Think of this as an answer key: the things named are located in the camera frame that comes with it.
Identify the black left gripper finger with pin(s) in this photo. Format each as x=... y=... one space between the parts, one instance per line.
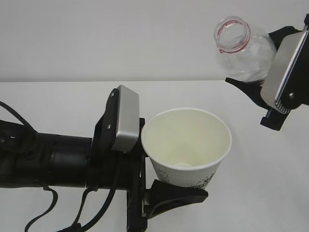
x=162 y=197

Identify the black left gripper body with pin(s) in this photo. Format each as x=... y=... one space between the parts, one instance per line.
x=115 y=170

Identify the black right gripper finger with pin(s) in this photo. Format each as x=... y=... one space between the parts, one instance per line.
x=286 y=36
x=251 y=90

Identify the clear plastic water bottle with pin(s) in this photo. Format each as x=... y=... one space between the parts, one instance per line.
x=244 y=52

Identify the white paper cup green print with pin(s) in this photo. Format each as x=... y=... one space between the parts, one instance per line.
x=186 y=146

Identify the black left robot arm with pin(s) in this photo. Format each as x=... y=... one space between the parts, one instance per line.
x=41 y=160

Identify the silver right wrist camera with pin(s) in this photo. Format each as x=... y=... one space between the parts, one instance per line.
x=285 y=72

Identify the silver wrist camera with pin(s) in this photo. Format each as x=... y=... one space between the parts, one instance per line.
x=285 y=72
x=128 y=120

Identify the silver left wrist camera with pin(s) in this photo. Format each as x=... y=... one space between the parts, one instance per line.
x=128 y=120

